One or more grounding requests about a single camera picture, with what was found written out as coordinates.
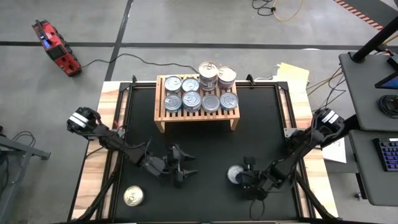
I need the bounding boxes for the black diagonal pole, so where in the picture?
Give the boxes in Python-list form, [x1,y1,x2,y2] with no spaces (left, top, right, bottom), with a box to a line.
[351,15,398,64]

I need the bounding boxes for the red black tool case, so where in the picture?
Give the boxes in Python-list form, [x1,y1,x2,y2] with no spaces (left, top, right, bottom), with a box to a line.
[32,19,83,77]

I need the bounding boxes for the black camera cable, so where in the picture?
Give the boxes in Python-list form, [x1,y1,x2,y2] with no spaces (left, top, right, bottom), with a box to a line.
[248,198,266,221]

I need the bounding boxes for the yellow paper folder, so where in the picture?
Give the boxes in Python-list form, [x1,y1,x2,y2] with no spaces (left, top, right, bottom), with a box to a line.
[275,62,311,91]

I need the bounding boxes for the teal label tin can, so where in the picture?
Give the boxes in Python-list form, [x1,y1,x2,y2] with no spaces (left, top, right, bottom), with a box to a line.
[164,93,183,113]

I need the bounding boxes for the silver corner bracket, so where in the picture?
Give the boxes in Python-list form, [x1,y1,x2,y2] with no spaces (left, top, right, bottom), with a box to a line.
[283,126,297,139]

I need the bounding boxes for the black frame strut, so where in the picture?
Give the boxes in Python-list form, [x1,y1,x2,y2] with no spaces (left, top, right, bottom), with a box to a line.
[76,161,123,222]
[293,172,335,221]

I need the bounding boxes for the black floor cable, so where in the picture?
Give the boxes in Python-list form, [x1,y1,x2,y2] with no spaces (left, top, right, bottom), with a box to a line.
[251,0,277,17]

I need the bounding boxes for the coiled black cable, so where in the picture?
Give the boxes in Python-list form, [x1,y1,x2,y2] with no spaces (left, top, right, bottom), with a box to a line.
[378,94,398,119]

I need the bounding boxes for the white paper sheet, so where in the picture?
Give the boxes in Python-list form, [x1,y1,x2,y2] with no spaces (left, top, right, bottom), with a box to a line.
[322,136,347,164]

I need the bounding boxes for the grey metal stand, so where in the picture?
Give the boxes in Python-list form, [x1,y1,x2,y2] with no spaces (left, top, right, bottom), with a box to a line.
[0,126,52,224]

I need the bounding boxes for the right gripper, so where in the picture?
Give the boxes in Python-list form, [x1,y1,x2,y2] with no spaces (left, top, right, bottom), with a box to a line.
[241,156,276,200]

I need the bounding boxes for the dark blue label tin can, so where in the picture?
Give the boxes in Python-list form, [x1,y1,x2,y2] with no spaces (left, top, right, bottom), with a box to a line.
[182,90,202,110]
[226,164,246,185]

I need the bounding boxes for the tablet with blue screen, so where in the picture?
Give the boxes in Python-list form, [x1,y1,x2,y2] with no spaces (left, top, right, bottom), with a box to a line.
[374,71,398,91]

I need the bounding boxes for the black power cable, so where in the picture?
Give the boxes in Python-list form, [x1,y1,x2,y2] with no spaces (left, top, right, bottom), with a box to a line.
[81,52,200,75]

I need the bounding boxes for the green label tin can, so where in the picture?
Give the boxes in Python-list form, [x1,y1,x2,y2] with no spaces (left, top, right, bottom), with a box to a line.
[201,94,221,113]

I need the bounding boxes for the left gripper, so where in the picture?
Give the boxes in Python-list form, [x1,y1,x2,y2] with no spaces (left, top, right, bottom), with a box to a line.
[141,144,199,189]

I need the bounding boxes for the black keyboard red keys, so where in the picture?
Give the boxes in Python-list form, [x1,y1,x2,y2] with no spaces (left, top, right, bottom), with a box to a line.
[373,138,398,173]

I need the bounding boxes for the wooden slatted shelf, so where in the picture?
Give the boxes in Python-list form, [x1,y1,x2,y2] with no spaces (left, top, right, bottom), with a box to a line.
[154,73,241,134]

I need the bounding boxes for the yellow black hazard tape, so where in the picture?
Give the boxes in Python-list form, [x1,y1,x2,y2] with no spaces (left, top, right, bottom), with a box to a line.
[333,0,385,31]

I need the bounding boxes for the red label tin can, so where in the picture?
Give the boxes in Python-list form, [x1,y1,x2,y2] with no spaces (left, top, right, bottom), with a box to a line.
[181,77,200,93]

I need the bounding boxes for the grey side desk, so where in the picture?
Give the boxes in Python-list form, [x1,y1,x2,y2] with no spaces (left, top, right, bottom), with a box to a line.
[348,129,398,207]
[338,52,398,132]

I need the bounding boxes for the yellow floor cable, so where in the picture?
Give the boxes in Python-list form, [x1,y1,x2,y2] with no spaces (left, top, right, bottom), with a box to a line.
[272,0,305,22]

